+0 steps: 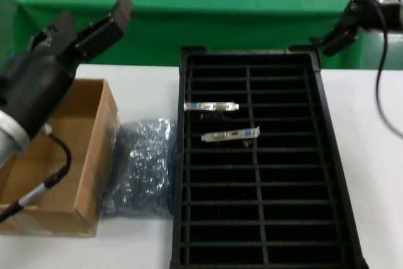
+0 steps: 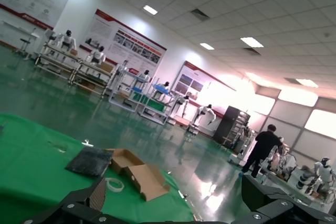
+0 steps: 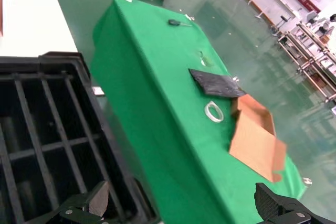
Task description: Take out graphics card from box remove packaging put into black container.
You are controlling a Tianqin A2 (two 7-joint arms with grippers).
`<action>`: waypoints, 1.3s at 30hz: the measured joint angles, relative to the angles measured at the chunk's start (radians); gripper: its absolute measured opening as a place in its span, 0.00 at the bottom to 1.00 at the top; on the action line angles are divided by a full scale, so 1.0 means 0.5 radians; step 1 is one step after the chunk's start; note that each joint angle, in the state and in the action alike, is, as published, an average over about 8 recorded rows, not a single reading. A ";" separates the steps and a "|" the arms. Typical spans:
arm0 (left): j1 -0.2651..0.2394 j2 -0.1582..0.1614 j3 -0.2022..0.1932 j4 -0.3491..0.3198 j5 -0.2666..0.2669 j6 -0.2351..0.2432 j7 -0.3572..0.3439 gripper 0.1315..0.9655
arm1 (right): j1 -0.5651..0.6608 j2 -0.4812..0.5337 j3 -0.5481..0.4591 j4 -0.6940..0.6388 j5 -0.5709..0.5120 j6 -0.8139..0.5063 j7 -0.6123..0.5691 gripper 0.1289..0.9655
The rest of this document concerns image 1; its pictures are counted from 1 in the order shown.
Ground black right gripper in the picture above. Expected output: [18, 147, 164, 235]
[309, 0, 403, 58]

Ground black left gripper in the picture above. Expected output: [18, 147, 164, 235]
[0, 0, 134, 140]

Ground graphics card with metal bracket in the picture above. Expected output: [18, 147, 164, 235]
[200, 125, 261, 147]
[183, 101, 240, 120]

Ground brown cardboard box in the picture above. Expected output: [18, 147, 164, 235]
[0, 78, 121, 238]

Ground black slotted container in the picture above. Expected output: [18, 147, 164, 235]
[169, 45, 368, 269]

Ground green tablecloth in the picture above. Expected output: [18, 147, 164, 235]
[11, 0, 368, 71]

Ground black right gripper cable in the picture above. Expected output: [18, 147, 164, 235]
[373, 0, 403, 139]

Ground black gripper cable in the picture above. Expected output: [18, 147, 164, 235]
[373, 0, 403, 139]
[0, 125, 72, 223]

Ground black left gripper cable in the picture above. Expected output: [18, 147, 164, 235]
[0, 125, 72, 223]

